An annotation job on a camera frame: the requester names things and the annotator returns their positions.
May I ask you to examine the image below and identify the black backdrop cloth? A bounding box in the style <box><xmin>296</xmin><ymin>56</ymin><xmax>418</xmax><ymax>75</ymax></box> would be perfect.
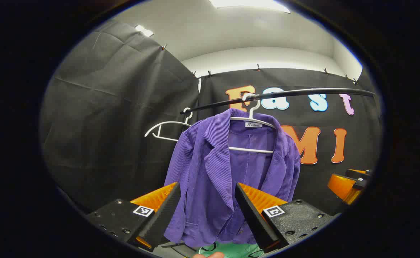
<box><xmin>40</xmin><ymin>20</ymin><xmax>382</xmax><ymax>215</ymax></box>

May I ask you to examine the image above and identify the green laundry hamper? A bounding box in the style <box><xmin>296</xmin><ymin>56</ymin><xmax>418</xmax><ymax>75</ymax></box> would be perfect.
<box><xmin>197</xmin><ymin>242</ymin><xmax>265</xmax><ymax>258</ymax></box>

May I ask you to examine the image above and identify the large ceiling light panel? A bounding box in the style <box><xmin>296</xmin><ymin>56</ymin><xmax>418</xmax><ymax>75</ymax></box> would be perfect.
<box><xmin>209</xmin><ymin>0</ymin><xmax>291</xmax><ymax>14</ymax></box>

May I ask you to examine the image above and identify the large white plastic hanger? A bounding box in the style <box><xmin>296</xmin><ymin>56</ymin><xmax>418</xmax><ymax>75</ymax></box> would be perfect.
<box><xmin>228</xmin><ymin>93</ymin><xmax>279</xmax><ymax>154</ymax></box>

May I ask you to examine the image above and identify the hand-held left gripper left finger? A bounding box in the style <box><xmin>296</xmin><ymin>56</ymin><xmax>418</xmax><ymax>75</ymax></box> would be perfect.
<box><xmin>86</xmin><ymin>182</ymin><xmax>182</xmax><ymax>252</ymax></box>

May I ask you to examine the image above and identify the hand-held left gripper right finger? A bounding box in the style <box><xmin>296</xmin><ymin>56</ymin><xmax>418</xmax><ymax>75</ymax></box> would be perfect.
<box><xmin>234</xmin><ymin>182</ymin><xmax>334</xmax><ymax>253</ymax></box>

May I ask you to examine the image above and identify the purple ribbed jacket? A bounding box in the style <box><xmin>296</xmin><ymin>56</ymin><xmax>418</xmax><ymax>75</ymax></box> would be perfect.
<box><xmin>163</xmin><ymin>108</ymin><xmax>301</xmax><ymax>248</ymax></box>

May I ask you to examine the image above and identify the black clothes rack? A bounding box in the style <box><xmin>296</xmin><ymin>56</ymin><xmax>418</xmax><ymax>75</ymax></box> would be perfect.
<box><xmin>179</xmin><ymin>88</ymin><xmax>377</xmax><ymax>115</ymax></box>

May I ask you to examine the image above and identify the small ceiling light panel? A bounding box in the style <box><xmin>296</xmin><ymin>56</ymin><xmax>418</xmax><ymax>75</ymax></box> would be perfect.
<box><xmin>135</xmin><ymin>24</ymin><xmax>155</xmax><ymax>37</ymax></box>

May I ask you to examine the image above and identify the small white plastic hanger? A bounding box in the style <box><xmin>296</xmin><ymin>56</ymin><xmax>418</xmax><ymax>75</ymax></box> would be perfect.
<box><xmin>144</xmin><ymin>107</ymin><xmax>193</xmax><ymax>142</ymax></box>

